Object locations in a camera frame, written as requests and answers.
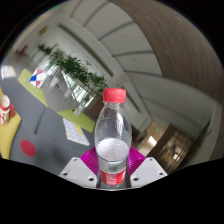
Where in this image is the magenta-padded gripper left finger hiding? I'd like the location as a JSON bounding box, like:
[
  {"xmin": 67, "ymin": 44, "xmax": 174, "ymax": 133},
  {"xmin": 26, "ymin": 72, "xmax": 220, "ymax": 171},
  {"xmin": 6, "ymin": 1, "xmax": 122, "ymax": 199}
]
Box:
[{"xmin": 59, "ymin": 147, "xmax": 101, "ymax": 189}]

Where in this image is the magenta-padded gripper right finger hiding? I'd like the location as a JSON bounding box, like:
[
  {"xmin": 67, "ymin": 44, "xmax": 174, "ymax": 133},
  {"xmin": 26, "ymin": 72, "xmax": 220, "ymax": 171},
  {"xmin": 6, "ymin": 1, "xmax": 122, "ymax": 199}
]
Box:
[{"xmin": 126, "ymin": 147, "xmax": 168, "ymax": 188}]

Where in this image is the clear red-capped water bottle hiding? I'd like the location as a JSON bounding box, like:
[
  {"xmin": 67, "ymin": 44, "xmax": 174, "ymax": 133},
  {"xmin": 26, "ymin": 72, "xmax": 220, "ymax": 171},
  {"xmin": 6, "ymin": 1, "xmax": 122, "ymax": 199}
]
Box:
[{"xmin": 94, "ymin": 88, "xmax": 133, "ymax": 190}]

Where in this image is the white booklet with yellow tab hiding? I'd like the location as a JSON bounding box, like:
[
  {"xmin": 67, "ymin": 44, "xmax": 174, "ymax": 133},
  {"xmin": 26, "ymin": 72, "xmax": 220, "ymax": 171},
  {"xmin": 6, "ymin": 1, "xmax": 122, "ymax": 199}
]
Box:
[{"xmin": 62, "ymin": 117, "xmax": 91, "ymax": 147}]

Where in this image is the flat round red coaster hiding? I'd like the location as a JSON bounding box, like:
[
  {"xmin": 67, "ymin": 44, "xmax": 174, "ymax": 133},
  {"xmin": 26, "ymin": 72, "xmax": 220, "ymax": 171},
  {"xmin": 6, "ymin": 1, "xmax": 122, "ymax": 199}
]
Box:
[{"xmin": 19, "ymin": 139, "xmax": 37, "ymax": 157}]

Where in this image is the small clear plastic bottle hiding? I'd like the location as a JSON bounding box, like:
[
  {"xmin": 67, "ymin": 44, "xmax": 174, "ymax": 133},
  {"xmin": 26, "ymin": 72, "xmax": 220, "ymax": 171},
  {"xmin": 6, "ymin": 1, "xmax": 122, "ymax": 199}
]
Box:
[{"xmin": 73, "ymin": 101, "xmax": 85, "ymax": 117}]

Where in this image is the red floral mug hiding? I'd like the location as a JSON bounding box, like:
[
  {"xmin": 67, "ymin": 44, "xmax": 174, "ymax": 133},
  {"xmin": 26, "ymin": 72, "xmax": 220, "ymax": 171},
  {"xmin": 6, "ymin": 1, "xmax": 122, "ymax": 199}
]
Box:
[{"xmin": 0, "ymin": 94, "xmax": 16, "ymax": 126}]

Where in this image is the row of green potted plants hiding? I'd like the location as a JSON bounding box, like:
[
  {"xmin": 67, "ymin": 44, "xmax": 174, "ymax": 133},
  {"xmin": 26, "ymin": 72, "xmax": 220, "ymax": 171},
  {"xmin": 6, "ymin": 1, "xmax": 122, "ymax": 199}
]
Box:
[{"xmin": 37, "ymin": 43, "xmax": 109, "ymax": 97}]

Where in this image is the white red blue cube box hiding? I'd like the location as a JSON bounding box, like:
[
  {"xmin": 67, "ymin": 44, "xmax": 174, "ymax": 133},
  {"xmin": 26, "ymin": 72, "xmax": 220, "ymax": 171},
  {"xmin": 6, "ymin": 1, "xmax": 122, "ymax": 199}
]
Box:
[{"xmin": 29, "ymin": 68, "xmax": 48, "ymax": 89}]

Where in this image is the white printed magazine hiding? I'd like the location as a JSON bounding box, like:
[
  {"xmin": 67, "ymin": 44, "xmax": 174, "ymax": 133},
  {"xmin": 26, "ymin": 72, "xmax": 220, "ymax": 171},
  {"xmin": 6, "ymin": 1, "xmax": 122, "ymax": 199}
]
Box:
[{"xmin": 0, "ymin": 64, "xmax": 17, "ymax": 81}]

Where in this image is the red floor bin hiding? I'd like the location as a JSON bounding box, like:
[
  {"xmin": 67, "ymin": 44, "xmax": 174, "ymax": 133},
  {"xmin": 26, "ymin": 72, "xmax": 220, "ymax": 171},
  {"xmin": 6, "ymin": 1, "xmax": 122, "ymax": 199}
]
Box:
[{"xmin": 19, "ymin": 44, "xmax": 29, "ymax": 56}]

